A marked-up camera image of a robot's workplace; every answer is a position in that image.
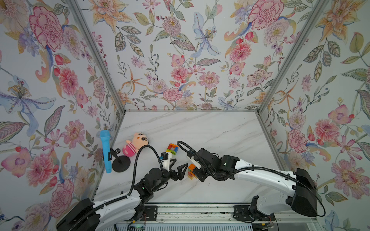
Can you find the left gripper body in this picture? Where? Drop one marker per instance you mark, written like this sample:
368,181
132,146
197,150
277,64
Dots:
165,176

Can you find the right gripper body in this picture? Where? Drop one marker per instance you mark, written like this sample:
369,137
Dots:
202,174

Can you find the orange tall long brick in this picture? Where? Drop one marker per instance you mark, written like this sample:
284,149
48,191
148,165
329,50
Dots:
173,146

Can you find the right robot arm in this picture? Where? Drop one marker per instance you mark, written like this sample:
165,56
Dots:
288,190

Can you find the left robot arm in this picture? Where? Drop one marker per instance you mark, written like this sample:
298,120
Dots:
97,216

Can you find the plush doll pink dress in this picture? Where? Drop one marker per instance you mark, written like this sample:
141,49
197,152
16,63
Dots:
132,147

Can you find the blue toy microphone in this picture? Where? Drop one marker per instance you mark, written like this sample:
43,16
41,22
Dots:
105,139

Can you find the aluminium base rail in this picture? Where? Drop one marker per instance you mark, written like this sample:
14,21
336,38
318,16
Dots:
211,212

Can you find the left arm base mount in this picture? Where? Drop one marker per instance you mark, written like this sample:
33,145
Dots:
145,213

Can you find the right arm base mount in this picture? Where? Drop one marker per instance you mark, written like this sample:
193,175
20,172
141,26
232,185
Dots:
249,213

